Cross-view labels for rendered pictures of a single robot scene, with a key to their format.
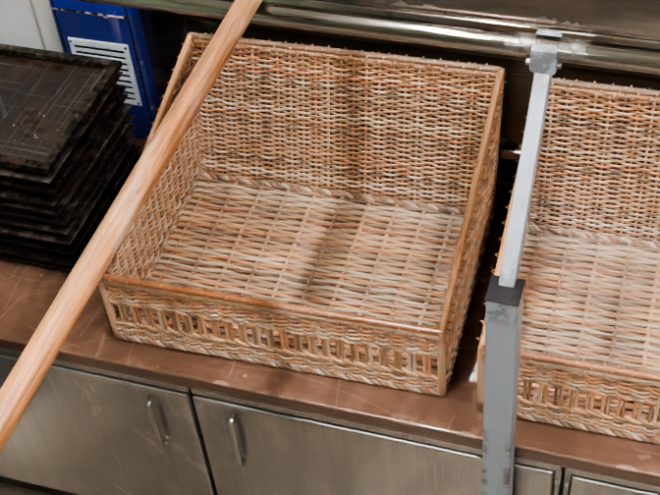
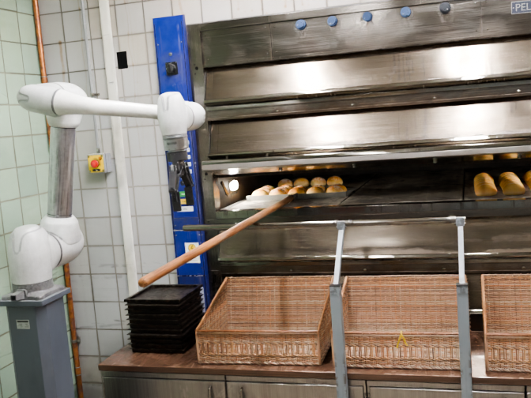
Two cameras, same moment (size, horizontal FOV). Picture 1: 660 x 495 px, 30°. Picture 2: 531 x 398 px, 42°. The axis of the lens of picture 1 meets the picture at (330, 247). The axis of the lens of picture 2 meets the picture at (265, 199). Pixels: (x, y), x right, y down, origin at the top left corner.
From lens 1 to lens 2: 1.68 m
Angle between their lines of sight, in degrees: 39
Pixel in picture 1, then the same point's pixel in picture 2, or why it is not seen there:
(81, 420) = not seen: outside the picture
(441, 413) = (320, 369)
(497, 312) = (333, 291)
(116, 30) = (199, 281)
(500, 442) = (340, 358)
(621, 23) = (370, 252)
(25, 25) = not seen: hidden behind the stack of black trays
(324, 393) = (276, 368)
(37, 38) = not seen: hidden behind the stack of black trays
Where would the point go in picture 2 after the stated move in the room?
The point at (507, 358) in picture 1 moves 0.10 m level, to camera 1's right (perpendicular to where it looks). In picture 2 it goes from (338, 313) to (363, 310)
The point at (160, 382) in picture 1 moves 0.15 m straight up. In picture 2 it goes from (214, 377) to (211, 343)
